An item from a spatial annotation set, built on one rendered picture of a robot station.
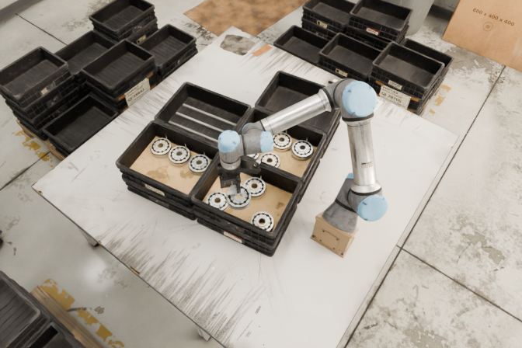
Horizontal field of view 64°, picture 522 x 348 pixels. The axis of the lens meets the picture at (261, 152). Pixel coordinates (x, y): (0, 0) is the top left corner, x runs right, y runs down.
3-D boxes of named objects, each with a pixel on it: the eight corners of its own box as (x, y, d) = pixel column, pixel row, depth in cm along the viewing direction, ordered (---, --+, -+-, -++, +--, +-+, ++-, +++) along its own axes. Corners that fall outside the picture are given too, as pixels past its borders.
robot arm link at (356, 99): (376, 205, 174) (361, 74, 158) (391, 220, 160) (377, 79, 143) (348, 212, 173) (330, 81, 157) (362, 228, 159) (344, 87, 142)
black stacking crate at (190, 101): (252, 121, 221) (252, 106, 212) (224, 162, 205) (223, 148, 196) (188, 96, 231) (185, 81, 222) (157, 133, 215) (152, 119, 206)
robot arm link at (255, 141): (267, 126, 158) (238, 130, 157) (273, 133, 147) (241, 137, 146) (269, 146, 160) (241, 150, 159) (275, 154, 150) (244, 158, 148)
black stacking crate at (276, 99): (343, 109, 227) (347, 94, 218) (324, 148, 211) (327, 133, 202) (277, 85, 237) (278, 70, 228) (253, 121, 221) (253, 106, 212)
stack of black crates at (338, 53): (376, 86, 331) (387, 53, 304) (357, 109, 317) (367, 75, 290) (332, 65, 345) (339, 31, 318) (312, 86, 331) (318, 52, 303)
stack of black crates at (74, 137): (99, 115, 310) (89, 93, 292) (127, 134, 300) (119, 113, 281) (54, 150, 291) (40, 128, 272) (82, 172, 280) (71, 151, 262)
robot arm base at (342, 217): (354, 227, 187) (365, 207, 185) (353, 236, 172) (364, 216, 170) (324, 210, 190) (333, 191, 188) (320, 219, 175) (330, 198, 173)
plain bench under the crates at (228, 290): (419, 200, 287) (460, 135, 231) (288, 424, 210) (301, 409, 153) (235, 97, 342) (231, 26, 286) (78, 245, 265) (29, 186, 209)
